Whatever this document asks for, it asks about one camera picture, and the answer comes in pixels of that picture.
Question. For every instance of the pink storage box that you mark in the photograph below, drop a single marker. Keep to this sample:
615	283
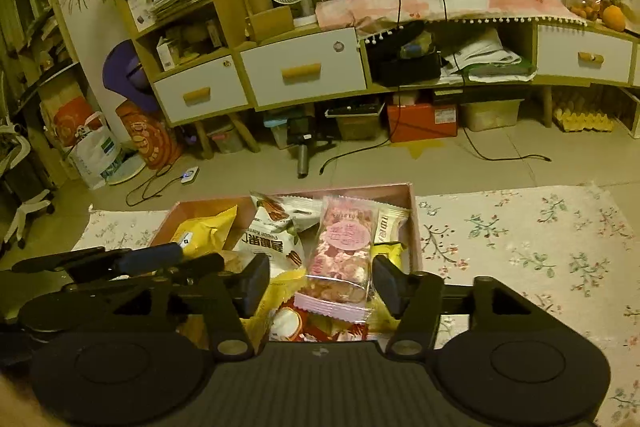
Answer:
390	197

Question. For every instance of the pink snack packet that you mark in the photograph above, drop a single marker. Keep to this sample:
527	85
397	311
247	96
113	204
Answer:
340	247

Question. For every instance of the yellow egg carton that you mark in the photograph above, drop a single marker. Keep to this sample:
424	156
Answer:
582	122

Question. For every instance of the wooden desk organizer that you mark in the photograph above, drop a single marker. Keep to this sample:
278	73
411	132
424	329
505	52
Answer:
272	24

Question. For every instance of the small yellow snack packet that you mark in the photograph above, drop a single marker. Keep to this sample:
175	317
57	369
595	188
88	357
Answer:
387	254

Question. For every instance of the round white scale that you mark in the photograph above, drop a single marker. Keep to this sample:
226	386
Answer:
127	172

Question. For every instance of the white snack packet red label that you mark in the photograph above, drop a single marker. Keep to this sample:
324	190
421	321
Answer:
390	227

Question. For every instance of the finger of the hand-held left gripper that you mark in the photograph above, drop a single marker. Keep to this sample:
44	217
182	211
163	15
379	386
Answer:
150	255
205	264

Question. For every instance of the white carton box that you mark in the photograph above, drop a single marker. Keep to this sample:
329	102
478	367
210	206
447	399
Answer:
165	53

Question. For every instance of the purple rolled mat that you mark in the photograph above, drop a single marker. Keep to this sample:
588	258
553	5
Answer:
122	77

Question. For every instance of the pile of papers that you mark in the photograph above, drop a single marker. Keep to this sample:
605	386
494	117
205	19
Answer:
485	57

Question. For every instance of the red patterned bag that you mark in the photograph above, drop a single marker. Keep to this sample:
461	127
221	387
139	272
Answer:
150	137

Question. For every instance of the orange fruit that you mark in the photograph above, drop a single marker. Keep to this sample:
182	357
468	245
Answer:
614	18

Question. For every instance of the pink cloth with pompoms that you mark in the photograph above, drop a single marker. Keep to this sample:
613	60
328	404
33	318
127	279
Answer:
475	4

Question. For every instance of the red cardboard box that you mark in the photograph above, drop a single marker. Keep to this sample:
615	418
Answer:
420	122

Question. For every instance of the white office chair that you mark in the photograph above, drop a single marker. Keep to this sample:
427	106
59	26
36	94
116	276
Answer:
25	207

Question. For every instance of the floral mat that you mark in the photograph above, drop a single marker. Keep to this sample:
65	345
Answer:
525	257

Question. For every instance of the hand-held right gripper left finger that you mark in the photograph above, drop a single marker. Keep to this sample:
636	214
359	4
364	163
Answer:
257	284

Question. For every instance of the red and white snack packet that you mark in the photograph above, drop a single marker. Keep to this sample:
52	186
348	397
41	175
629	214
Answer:
290	324

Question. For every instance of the small white drawer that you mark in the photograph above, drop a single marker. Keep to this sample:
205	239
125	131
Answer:
200	92

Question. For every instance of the clear storage bin dark lid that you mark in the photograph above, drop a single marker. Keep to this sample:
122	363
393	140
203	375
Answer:
357	124

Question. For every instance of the small white lit device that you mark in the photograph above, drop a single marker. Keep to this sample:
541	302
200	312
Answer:
190	175

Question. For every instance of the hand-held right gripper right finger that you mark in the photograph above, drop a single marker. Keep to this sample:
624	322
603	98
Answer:
384	284

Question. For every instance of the blue lidded bin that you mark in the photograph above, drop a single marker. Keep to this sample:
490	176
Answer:
275	132

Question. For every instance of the large yellow snack bag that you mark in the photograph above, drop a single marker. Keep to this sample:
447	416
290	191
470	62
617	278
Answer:
280	287

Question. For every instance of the white shopping bag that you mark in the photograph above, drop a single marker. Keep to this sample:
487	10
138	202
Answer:
95	152

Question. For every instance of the black handheld device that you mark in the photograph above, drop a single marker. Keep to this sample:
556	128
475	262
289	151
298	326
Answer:
302	132

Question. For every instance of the white nut print snack packet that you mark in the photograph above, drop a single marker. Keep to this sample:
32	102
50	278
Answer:
265	242

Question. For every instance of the small clear bin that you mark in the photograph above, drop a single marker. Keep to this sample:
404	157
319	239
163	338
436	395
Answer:
226	141

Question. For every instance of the black bag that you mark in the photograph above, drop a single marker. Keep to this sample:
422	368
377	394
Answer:
405	67

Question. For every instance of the wide white drawer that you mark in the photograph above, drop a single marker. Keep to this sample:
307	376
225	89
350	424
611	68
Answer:
305	67

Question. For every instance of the dark shelf rack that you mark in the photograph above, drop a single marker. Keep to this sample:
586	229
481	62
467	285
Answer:
40	32

